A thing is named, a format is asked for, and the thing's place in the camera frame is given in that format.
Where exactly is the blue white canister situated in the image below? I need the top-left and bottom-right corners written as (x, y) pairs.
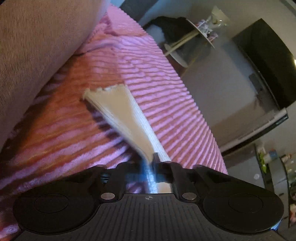
top-left (263, 150), bottom-right (278, 164)

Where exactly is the black wall television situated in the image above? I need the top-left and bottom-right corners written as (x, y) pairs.
top-left (233, 19), bottom-right (295, 109)

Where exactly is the white trash bin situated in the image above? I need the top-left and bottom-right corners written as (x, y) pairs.
top-left (145, 25), bottom-right (166, 45)

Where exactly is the white knit sweater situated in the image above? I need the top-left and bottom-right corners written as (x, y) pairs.
top-left (83, 84), bottom-right (172, 194)

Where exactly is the beige pillow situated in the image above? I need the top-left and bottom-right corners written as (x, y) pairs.
top-left (1, 1), bottom-right (110, 147)

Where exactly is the white standing panel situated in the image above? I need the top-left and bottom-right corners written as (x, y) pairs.
top-left (219, 108), bottom-right (289, 156)

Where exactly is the pink ribbed bedspread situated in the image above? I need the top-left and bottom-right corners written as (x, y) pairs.
top-left (1, 6), bottom-right (226, 240)

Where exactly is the flower bouquet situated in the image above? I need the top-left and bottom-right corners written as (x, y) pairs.
top-left (197, 6), bottom-right (231, 32)

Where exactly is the black garment on bin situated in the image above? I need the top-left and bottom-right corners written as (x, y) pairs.
top-left (150, 16), bottom-right (194, 43)

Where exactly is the round wooden side table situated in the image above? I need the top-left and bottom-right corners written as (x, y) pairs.
top-left (164, 18), bottom-right (219, 68)

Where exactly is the grey bedside cabinet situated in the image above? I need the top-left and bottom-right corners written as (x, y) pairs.
top-left (223, 144), bottom-right (265, 188)

